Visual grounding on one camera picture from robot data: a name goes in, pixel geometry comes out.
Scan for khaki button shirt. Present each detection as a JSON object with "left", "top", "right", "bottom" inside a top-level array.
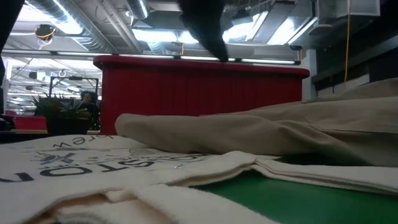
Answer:
[{"left": 114, "top": 77, "right": 398, "bottom": 167}]

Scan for red plastic laundry bin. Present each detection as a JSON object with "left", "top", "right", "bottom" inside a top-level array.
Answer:
[{"left": 93, "top": 55, "right": 311, "bottom": 135}]

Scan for long ceiling light strip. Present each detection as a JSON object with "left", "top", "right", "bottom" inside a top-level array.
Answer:
[{"left": 0, "top": 49, "right": 301, "bottom": 65}]

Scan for person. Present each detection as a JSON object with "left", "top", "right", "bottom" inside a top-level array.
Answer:
[{"left": 79, "top": 90, "right": 102, "bottom": 130}]

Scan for small potted succulent plant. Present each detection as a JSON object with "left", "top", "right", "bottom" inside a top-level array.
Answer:
[{"left": 30, "top": 95, "right": 94, "bottom": 136}]

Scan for white printed tote bag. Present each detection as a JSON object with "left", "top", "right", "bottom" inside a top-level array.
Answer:
[{"left": 0, "top": 134, "right": 398, "bottom": 224}]

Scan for green table mat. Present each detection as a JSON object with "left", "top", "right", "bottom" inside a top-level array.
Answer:
[{"left": 189, "top": 169, "right": 398, "bottom": 224}]

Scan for light wood desk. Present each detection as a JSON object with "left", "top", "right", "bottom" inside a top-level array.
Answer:
[{"left": 9, "top": 128, "right": 101, "bottom": 135}]

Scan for silver ventilation duct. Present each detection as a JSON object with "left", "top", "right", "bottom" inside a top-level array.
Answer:
[{"left": 24, "top": 0, "right": 150, "bottom": 54}]

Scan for yellow hanging cable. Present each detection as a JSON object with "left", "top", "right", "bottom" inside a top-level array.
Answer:
[{"left": 343, "top": 0, "right": 351, "bottom": 91}]

